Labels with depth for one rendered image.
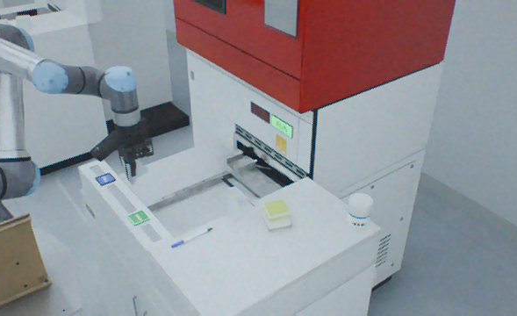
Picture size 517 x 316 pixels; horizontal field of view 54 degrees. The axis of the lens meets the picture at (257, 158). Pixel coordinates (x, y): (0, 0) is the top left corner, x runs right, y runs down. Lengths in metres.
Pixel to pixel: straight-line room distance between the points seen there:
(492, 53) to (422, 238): 1.08
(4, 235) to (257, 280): 0.71
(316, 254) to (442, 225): 1.84
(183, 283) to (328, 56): 0.81
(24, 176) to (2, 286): 0.33
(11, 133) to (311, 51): 0.95
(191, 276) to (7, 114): 0.76
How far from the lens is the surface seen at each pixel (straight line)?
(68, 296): 1.69
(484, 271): 3.05
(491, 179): 3.24
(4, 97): 1.75
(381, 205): 2.29
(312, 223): 1.62
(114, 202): 1.76
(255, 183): 1.92
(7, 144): 1.74
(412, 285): 2.85
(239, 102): 2.03
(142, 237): 1.60
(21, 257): 1.65
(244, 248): 1.52
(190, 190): 1.96
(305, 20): 1.54
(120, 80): 1.39
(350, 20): 1.67
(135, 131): 1.50
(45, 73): 1.38
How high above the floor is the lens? 2.01
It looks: 33 degrees down
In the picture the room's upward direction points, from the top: straight up
